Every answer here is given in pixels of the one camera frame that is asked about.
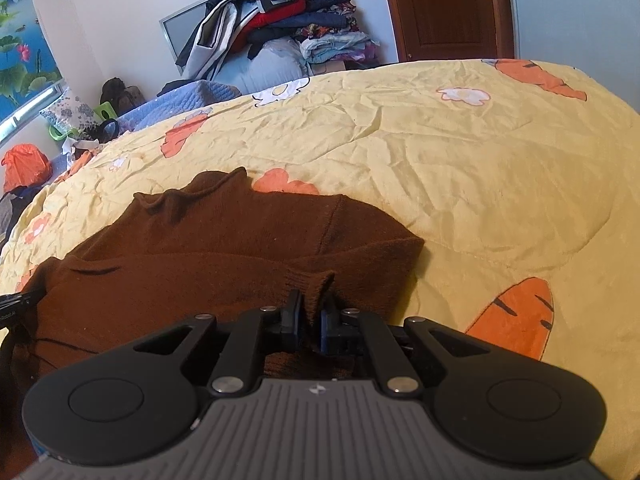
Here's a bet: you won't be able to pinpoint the grey framed board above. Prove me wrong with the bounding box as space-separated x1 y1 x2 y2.
159 0 212 63

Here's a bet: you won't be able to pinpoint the lotus print roller blind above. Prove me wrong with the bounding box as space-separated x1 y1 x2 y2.
0 0 68 128

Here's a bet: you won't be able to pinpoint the dark bag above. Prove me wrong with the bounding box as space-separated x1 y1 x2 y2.
100 77 142 112

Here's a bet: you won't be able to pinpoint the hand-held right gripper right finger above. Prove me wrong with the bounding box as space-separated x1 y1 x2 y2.
319 294 493 397

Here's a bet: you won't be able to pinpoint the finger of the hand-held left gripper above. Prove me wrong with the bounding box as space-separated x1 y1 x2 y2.
0 287 47 311

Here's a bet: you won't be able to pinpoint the yellow carrot print blanket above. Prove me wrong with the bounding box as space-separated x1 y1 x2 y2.
0 57 640 480

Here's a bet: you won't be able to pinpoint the brown wooden door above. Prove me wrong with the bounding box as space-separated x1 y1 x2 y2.
377 0 517 64

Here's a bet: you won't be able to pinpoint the dark grey clothes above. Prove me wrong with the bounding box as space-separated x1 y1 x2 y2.
0 186 32 247

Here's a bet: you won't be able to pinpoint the blue quilted cover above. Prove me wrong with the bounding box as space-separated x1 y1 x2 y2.
117 79 242 133

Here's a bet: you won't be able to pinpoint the pile of folded clothes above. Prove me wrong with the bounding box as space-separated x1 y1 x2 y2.
175 0 383 83

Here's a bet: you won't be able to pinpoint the light blue bedding bundle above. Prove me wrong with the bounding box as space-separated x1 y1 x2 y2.
212 40 313 97

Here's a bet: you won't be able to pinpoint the orange plastic bag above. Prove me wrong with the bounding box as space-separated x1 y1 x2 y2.
1 144 54 193

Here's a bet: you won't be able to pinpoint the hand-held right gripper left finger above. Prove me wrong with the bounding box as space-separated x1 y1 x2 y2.
132 290 305 397

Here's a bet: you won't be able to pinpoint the green plastic stool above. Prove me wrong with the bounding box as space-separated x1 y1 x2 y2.
47 101 119 141

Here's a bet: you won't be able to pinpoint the brown knit sweater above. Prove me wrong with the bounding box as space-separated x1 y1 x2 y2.
0 167 426 468

